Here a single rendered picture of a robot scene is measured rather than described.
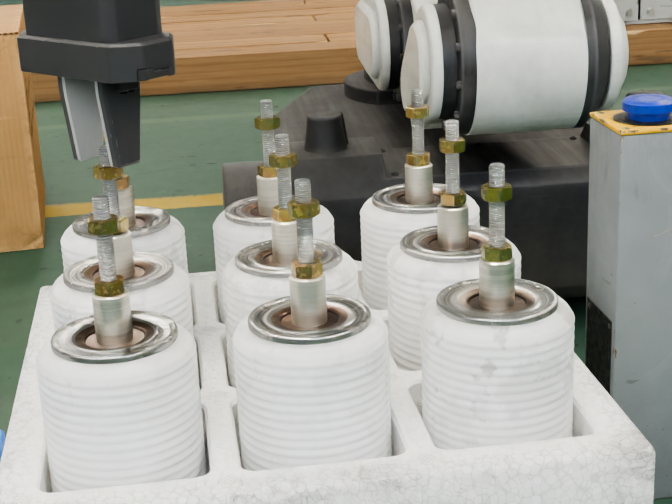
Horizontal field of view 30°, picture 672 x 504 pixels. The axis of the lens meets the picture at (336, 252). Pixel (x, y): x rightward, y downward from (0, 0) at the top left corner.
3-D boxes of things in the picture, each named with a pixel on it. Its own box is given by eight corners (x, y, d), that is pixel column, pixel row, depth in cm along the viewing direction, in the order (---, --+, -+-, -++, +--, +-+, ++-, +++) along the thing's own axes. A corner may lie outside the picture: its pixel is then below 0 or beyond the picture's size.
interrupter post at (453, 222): (434, 244, 91) (433, 201, 89) (467, 242, 91) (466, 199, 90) (439, 255, 88) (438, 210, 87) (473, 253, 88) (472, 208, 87)
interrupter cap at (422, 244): (394, 236, 93) (394, 227, 93) (495, 229, 93) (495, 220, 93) (407, 270, 86) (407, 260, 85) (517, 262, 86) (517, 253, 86)
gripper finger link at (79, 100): (110, 153, 86) (101, 63, 84) (73, 163, 84) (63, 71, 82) (95, 150, 87) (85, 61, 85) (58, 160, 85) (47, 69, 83)
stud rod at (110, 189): (109, 255, 85) (98, 148, 83) (109, 251, 86) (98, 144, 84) (124, 254, 86) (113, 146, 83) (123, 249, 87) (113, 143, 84)
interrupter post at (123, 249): (96, 283, 86) (91, 238, 85) (108, 272, 88) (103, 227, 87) (130, 284, 85) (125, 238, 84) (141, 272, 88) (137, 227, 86)
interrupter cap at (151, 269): (46, 296, 84) (45, 286, 83) (86, 259, 91) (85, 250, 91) (155, 298, 82) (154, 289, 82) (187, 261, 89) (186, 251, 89)
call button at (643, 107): (613, 120, 98) (614, 94, 98) (662, 116, 99) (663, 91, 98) (632, 131, 95) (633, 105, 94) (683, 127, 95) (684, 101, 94)
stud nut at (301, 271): (306, 281, 75) (305, 268, 74) (285, 276, 76) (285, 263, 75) (328, 272, 76) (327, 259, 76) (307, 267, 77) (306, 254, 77)
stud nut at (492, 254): (477, 260, 77) (477, 247, 77) (485, 251, 78) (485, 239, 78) (508, 263, 76) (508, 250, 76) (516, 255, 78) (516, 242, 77)
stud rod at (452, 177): (454, 221, 90) (453, 118, 87) (462, 225, 89) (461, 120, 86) (443, 224, 89) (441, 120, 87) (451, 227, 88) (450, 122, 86)
